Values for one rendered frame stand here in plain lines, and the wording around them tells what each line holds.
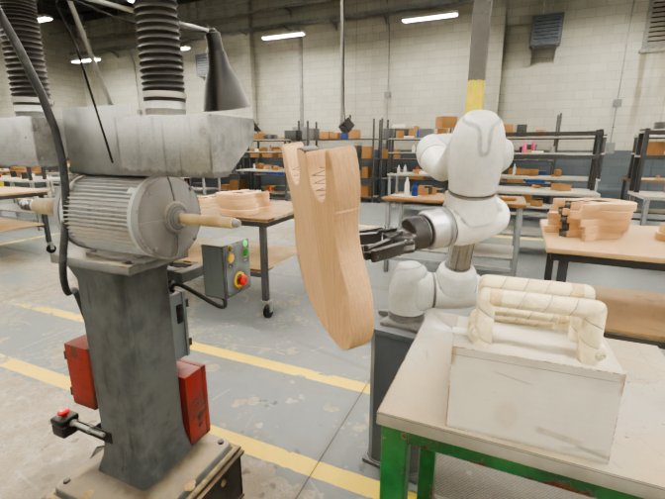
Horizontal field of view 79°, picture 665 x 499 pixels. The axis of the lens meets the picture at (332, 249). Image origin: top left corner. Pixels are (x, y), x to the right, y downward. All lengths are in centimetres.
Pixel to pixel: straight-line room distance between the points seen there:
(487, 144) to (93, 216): 109
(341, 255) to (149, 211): 70
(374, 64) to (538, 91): 444
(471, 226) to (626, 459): 50
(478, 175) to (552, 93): 1114
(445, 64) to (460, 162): 1138
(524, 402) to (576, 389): 9
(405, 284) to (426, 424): 92
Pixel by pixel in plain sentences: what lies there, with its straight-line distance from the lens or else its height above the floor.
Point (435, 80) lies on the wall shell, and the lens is 1222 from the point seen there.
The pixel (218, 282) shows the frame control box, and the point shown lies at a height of 98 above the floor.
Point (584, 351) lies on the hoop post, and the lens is 81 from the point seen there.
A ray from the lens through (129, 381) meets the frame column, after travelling 153.
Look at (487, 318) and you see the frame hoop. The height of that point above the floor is 116.
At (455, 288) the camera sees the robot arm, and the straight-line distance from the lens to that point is 172.
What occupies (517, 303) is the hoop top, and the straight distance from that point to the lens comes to 76.
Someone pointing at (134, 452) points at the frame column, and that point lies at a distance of 171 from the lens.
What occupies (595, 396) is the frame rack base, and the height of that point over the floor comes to 105.
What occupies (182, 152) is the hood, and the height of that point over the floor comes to 144.
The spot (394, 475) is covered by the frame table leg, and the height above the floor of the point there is 78.
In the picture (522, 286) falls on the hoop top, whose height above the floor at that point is 120.
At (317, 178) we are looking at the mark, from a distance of 75.
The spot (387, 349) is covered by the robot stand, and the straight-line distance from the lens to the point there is 180.
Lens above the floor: 145
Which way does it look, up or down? 14 degrees down
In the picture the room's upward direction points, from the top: straight up
